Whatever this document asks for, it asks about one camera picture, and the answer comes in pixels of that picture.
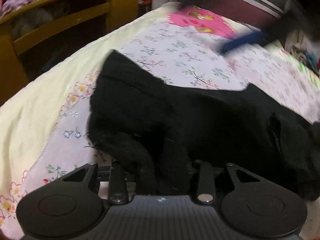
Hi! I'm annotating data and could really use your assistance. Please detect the black pants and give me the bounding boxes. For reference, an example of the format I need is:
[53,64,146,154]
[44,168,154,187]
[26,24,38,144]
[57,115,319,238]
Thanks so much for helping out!
[87,50,319,200]

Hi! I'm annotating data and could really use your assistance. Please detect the dark red headboard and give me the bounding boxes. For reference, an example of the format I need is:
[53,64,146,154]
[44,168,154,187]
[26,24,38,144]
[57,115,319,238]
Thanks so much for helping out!
[178,0,278,29]

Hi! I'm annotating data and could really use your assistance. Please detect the floral bed sheet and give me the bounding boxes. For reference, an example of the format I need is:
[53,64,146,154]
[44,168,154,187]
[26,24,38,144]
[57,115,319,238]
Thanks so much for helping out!
[1,3,319,239]

